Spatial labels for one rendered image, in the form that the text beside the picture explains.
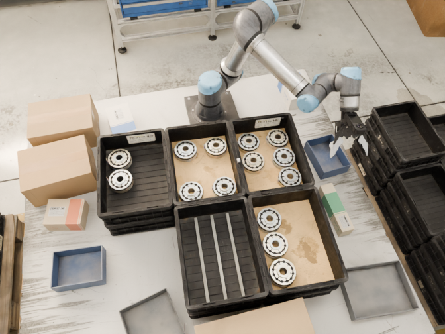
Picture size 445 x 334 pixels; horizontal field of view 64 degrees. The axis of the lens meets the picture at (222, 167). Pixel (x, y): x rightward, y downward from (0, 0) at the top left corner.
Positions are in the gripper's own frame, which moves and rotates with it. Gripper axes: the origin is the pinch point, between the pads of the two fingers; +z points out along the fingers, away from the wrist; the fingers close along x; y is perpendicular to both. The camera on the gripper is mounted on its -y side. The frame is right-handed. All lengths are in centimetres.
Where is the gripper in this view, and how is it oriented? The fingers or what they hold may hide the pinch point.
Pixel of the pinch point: (349, 158)
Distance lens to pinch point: 153.6
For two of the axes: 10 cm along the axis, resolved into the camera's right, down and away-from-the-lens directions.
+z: 0.4, 9.7, 2.5
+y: -1.0, -2.4, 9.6
